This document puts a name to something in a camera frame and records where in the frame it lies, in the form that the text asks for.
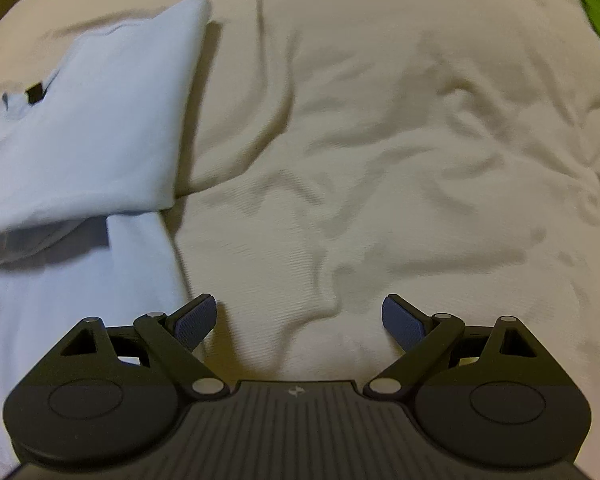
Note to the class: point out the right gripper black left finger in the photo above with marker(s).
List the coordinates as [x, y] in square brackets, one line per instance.
[103, 394]

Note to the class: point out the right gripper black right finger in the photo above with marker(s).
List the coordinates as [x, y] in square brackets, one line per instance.
[490, 395]

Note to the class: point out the light blue sweater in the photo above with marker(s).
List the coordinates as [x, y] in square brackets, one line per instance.
[85, 174]

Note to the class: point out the beige bed cover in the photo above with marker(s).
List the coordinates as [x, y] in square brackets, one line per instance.
[338, 151]

